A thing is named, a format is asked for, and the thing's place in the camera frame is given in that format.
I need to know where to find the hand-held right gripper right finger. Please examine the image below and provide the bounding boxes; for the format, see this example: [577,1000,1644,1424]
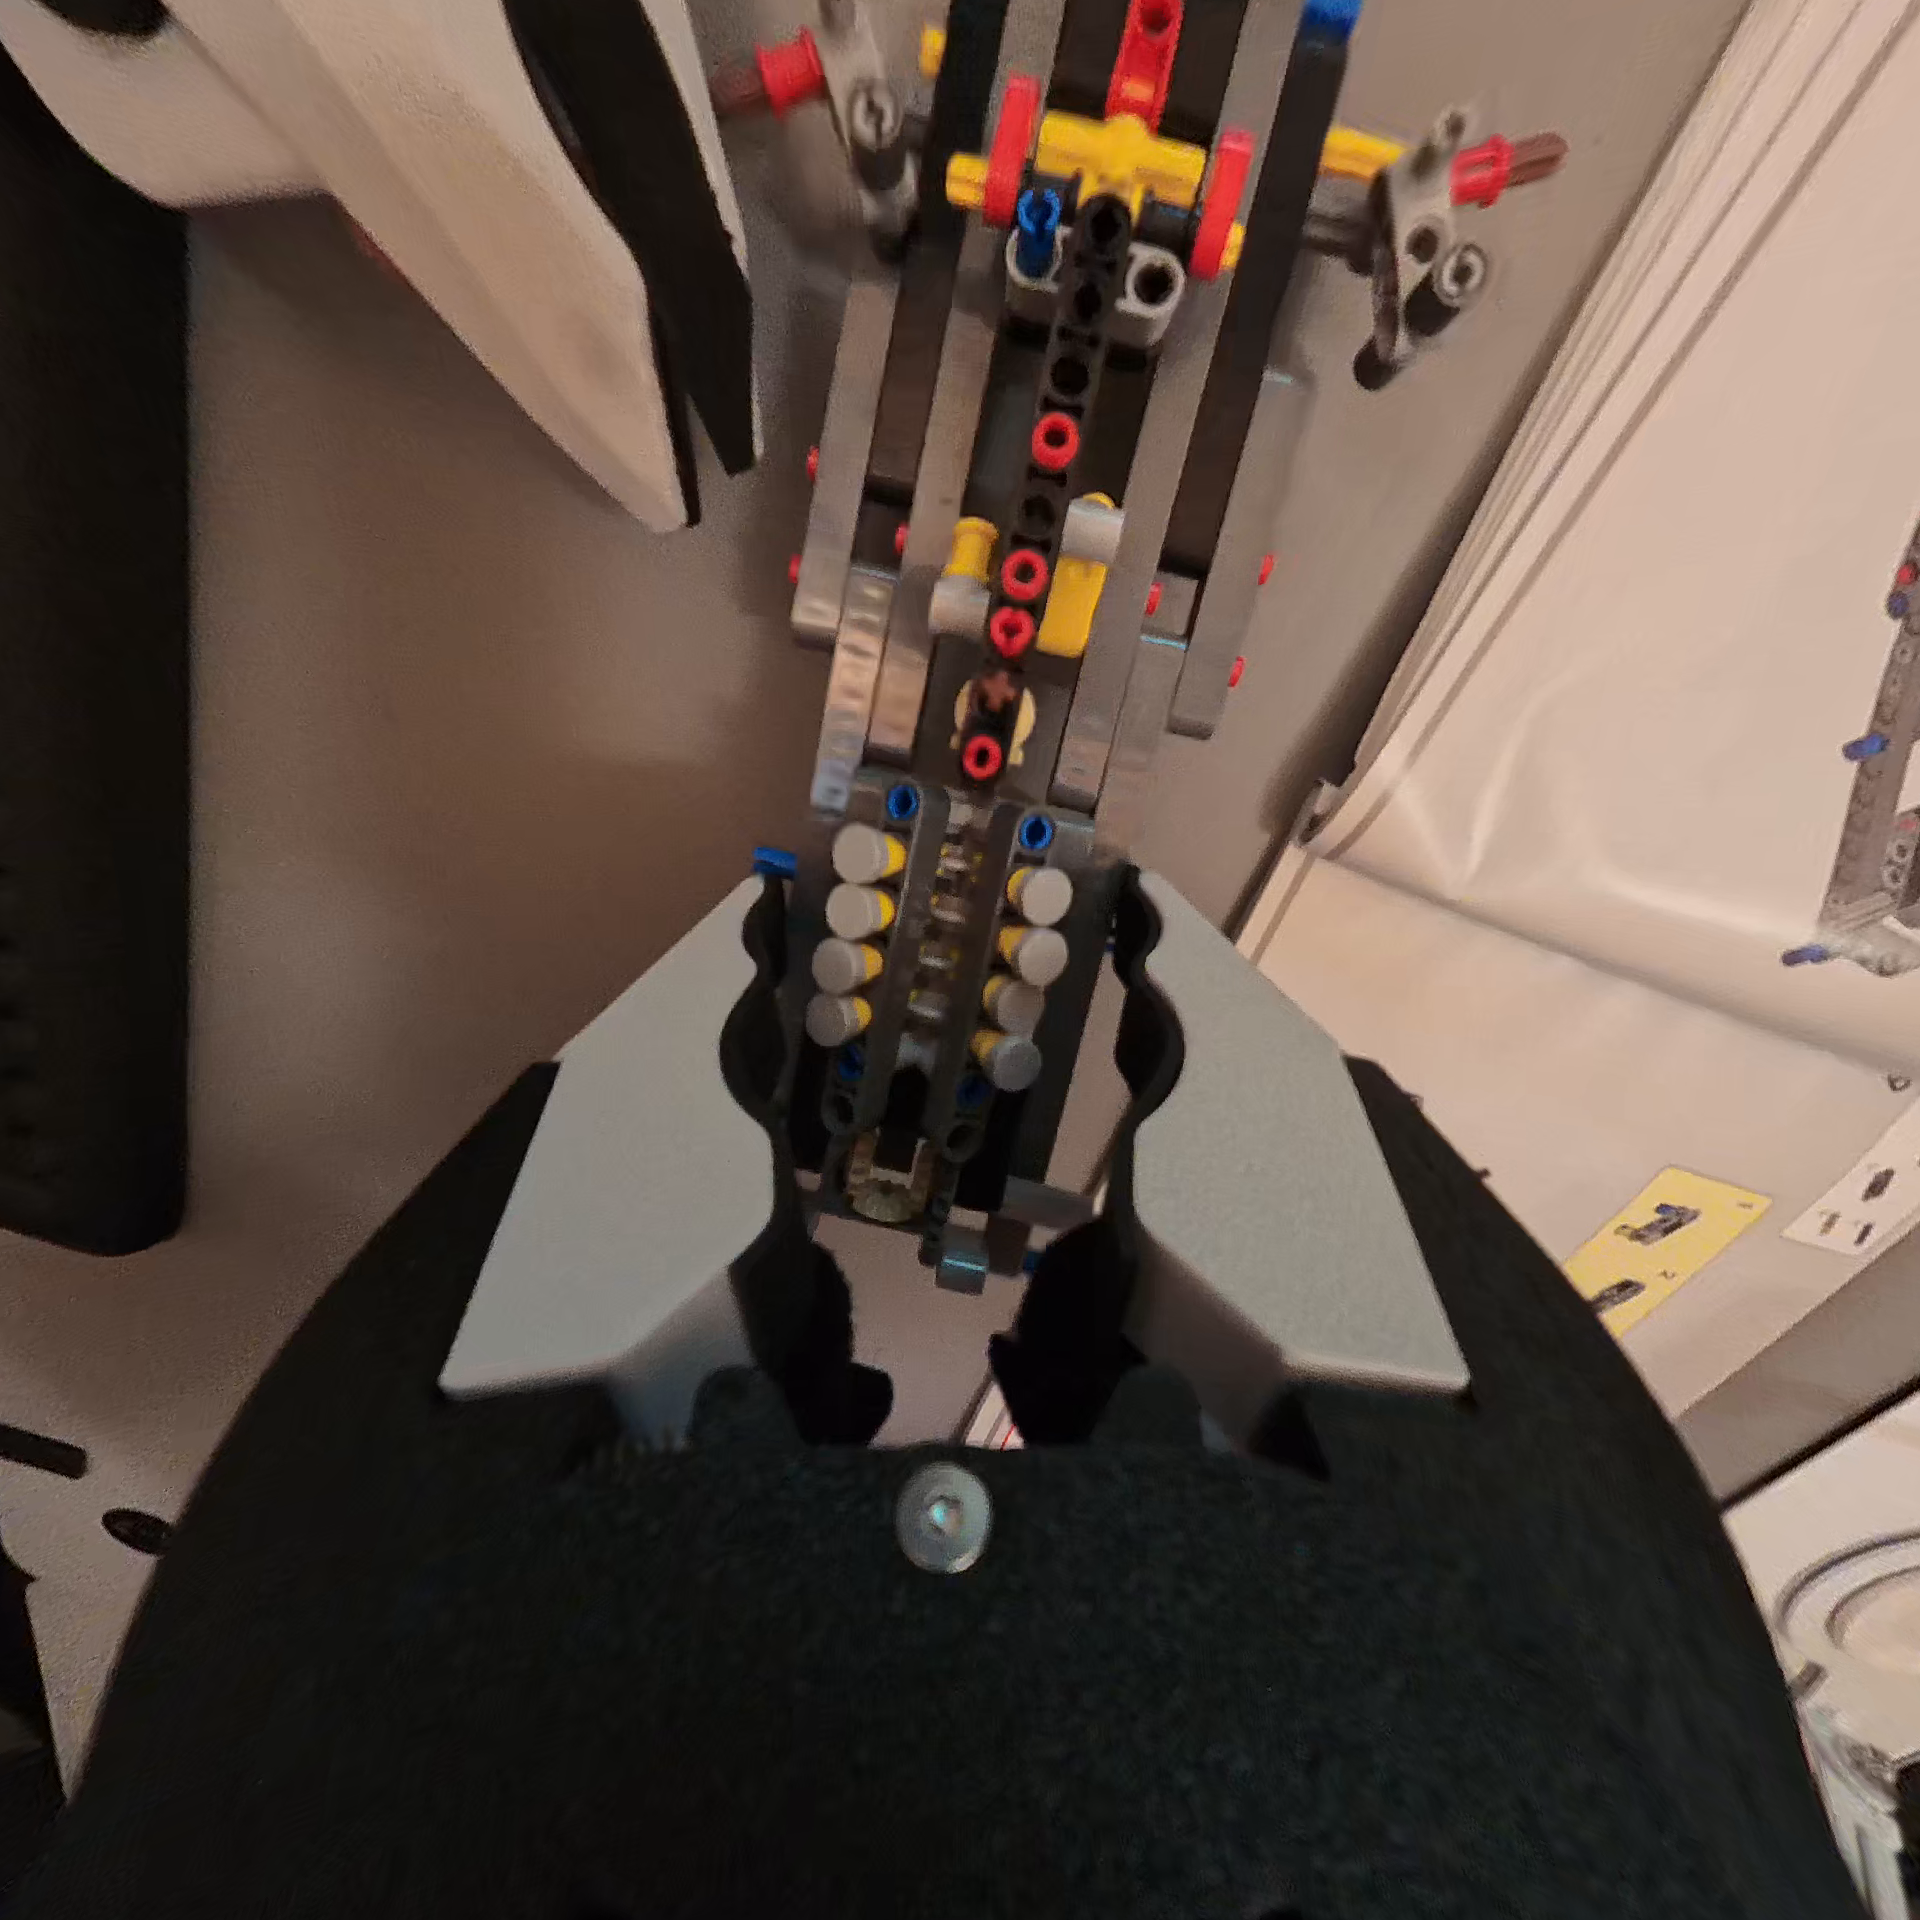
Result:
[1106,870,1475,1416]

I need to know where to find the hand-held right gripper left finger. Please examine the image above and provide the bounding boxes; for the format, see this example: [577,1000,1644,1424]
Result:
[434,878,791,1412]

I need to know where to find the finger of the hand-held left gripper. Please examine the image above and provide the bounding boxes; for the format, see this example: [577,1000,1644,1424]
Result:
[596,0,761,482]
[269,0,706,537]

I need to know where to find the grey lego connector red pin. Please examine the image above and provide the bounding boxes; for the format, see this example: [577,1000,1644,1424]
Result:
[1301,102,1571,389]
[708,0,924,235]

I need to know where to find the long lego car chassis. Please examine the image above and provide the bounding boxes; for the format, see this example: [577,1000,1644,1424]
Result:
[712,0,1571,1300]

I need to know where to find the white lego instruction booklet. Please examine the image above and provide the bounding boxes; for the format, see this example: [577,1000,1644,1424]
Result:
[1229,0,1920,1420]

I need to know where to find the black perforated panel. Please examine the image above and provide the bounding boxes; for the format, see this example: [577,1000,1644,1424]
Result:
[0,90,191,1257]

